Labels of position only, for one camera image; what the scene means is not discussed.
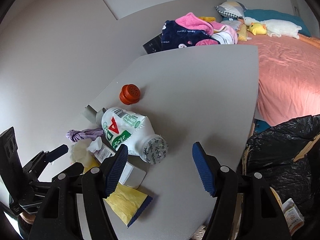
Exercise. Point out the white goose plush toy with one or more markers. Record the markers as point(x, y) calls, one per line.
point(279, 28)

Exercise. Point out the yellow duck plush toy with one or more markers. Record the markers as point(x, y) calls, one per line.
point(257, 29)

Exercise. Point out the checked grey yellow pillow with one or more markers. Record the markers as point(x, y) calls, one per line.
point(231, 9)

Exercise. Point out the teal pillow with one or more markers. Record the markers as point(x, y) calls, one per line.
point(263, 15)

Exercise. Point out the black trash bag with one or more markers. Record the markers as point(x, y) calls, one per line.
point(285, 159)

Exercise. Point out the white barcode carton box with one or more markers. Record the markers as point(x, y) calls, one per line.
point(131, 175)

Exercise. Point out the yellow snack bag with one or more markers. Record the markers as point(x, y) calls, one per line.
point(126, 201)

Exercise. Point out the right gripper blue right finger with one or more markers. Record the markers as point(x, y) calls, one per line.
point(207, 167)

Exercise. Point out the white tissue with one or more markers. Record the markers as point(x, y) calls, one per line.
point(80, 153)

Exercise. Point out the purple wrapper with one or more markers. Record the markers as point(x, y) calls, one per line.
point(76, 135)

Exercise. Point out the grey bedside cabinet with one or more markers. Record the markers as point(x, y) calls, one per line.
point(206, 94)

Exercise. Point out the cardboard trash box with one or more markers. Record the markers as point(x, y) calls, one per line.
point(306, 147)

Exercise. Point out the orange round plastic cap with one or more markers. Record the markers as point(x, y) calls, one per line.
point(130, 94)

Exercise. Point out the black wall socket panel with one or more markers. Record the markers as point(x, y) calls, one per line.
point(154, 45)

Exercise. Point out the white AD drink bottle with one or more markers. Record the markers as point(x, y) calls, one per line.
point(123, 127)

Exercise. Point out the pink bed sheet mattress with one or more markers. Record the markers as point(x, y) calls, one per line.
point(288, 78)

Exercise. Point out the navy pink clothes pile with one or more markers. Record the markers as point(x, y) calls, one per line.
point(190, 30)

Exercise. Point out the white red paper packet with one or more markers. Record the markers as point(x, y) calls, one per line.
point(293, 216)

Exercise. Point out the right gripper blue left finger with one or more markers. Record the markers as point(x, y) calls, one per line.
point(113, 168)

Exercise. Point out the yellow corn plush toy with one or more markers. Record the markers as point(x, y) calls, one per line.
point(243, 33)

